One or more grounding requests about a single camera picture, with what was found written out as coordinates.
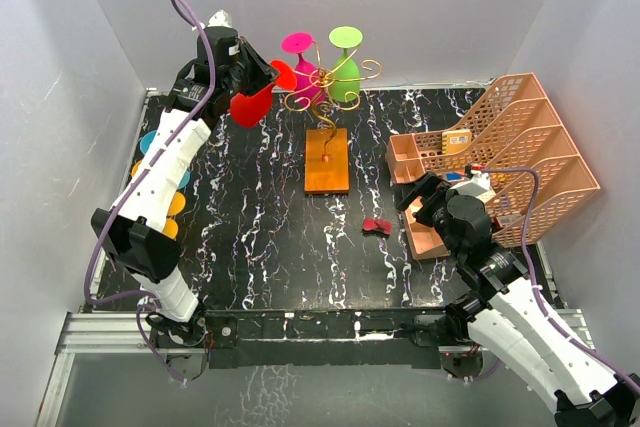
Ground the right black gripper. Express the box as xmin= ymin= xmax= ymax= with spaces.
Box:
xmin=392 ymin=171 xmax=464 ymax=261

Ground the red wine glass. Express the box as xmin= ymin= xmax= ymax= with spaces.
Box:
xmin=229 ymin=59 xmax=297 ymax=128

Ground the pink wine glass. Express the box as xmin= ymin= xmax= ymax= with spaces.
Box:
xmin=281 ymin=32 xmax=321 ymax=104

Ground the blue wine glass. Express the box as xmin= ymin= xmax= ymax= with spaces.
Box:
xmin=139 ymin=130 xmax=191 ymax=190

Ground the yellow-base amber wine glass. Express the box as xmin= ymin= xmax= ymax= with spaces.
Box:
xmin=131 ymin=161 xmax=186 ymax=217

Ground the yellow-base orange wine glass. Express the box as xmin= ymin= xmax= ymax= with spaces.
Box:
xmin=162 ymin=217 xmax=179 ymax=239

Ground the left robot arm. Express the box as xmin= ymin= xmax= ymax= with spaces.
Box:
xmin=91 ymin=26 xmax=280 ymax=346

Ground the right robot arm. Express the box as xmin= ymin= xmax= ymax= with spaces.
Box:
xmin=398 ymin=168 xmax=639 ymax=426

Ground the green wine glass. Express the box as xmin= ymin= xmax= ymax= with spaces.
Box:
xmin=328 ymin=26 xmax=363 ymax=103

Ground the pink file rack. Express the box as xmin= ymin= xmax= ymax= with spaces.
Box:
xmin=439 ymin=72 xmax=601 ymax=248

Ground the pink desk organizer tray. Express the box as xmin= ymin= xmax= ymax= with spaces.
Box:
xmin=385 ymin=130 xmax=481 ymax=261

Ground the red bow hair clip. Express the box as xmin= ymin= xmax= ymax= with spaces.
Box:
xmin=362 ymin=218 xmax=392 ymax=236

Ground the orange card box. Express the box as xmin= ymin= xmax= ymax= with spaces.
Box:
xmin=441 ymin=129 xmax=473 ymax=155

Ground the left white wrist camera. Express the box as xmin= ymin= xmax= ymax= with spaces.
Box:
xmin=207 ymin=9 xmax=232 ymax=28

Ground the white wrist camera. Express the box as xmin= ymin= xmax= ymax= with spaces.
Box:
xmin=451 ymin=164 xmax=496 ymax=203
xmin=207 ymin=9 xmax=232 ymax=28

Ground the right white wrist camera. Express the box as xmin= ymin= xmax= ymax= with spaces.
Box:
xmin=451 ymin=164 xmax=496 ymax=203

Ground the gold wire wine glass rack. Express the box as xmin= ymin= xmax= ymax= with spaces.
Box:
xmin=284 ymin=40 xmax=382 ymax=195

